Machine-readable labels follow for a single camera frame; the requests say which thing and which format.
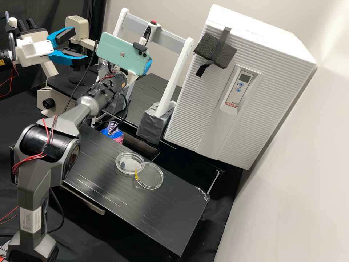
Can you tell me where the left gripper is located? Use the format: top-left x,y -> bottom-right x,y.
15,26 -> 89,68

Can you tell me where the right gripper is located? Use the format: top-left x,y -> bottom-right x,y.
125,57 -> 153,94

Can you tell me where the red liquid bottle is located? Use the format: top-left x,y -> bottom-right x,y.
100,121 -> 125,146

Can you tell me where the cream microscope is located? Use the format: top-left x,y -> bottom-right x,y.
16,15 -> 131,118

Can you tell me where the white pipette stand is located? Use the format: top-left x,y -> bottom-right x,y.
112,7 -> 194,117

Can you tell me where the pipette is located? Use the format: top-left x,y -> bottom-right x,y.
143,20 -> 161,46

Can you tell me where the grey taped block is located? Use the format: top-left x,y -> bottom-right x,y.
136,102 -> 176,144

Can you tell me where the incubator door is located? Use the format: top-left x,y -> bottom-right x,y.
163,19 -> 318,171

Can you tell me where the black tray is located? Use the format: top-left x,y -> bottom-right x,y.
157,142 -> 225,198
92,122 -> 162,162

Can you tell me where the petri dish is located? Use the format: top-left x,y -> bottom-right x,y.
115,151 -> 145,175

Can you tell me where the petri dish lid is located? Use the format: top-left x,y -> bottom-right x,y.
134,161 -> 164,191

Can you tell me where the white incubator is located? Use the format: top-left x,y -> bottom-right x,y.
203,4 -> 318,67

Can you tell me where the right wrist camera phone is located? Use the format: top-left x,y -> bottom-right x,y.
96,32 -> 153,77

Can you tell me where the black cable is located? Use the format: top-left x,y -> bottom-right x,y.
107,92 -> 130,136
48,188 -> 67,236
64,39 -> 100,113

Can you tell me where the red wire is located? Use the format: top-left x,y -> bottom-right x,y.
0,205 -> 20,225
0,65 -> 20,98

